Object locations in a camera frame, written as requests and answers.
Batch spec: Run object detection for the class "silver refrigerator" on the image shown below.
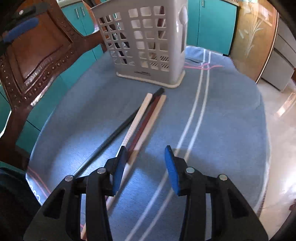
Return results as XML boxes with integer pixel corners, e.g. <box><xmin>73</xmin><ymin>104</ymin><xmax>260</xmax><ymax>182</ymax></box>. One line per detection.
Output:
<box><xmin>255</xmin><ymin>17</ymin><xmax>296</xmax><ymax>92</ymax></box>

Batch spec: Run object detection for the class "blue striped cloth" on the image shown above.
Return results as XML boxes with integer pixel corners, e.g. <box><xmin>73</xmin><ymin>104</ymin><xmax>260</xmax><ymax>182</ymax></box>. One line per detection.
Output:
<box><xmin>25</xmin><ymin>45</ymin><xmax>271</xmax><ymax>241</ymax></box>

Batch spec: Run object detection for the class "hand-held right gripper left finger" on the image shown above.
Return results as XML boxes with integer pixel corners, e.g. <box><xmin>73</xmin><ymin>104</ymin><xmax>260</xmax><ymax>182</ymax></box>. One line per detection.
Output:
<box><xmin>24</xmin><ymin>146</ymin><xmax>128</xmax><ymax>241</ymax></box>

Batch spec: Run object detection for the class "dark brown chopstick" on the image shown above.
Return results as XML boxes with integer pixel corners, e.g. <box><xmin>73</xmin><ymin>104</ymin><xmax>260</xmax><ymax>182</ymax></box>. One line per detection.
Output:
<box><xmin>127</xmin><ymin>95</ymin><xmax>162</xmax><ymax>152</ymax></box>
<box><xmin>158</xmin><ymin>6</ymin><xmax>166</xmax><ymax>41</ymax></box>

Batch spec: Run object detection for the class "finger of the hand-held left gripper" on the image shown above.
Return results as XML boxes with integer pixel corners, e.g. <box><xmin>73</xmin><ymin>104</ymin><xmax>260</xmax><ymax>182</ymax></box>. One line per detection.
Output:
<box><xmin>2</xmin><ymin>17</ymin><xmax>39</xmax><ymax>44</ymax></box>
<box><xmin>11</xmin><ymin>4</ymin><xmax>51</xmax><ymax>19</ymax></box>

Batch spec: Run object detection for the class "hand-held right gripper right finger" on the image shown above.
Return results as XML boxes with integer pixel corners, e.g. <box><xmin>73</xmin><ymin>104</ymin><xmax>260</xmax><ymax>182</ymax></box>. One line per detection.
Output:
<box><xmin>164</xmin><ymin>145</ymin><xmax>269</xmax><ymax>241</ymax></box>

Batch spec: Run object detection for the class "cream chopstick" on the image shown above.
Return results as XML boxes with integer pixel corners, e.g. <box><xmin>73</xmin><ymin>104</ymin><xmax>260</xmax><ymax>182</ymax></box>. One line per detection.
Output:
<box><xmin>80</xmin><ymin>95</ymin><xmax>167</xmax><ymax>240</ymax></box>
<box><xmin>119</xmin><ymin>93</ymin><xmax>153</xmax><ymax>150</ymax></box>

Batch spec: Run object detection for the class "carved wooden chair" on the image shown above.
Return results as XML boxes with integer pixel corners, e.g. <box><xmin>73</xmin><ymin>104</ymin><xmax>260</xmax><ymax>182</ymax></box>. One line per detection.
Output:
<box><xmin>0</xmin><ymin>0</ymin><xmax>109</xmax><ymax>171</ymax></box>

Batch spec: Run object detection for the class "black chopstick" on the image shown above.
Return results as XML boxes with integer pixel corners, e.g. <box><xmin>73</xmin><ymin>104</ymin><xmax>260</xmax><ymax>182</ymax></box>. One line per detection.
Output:
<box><xmin>73</xmin><ymin>88</ymin><xmax>165</xmax><ymax>178</ymax></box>
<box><xmin>113</xmin><ymin>23</ymin><xmax>130</xmax><ymax>65</ymax></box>

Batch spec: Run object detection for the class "etched glass sliding door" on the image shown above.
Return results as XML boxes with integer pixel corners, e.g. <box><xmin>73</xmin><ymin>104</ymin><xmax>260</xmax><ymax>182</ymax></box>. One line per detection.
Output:
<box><xmin>228</xmin><ymin>0</ymin><xmax>281</xmax><ymax>82</ymax></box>

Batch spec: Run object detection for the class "grey plastic utensil basket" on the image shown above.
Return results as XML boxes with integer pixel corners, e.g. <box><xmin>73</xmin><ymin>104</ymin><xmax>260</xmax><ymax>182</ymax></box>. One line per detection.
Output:
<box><xmin>90</xmin><ymin>0</ymin><xmax>188</xmax><ymax>90</ymax></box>

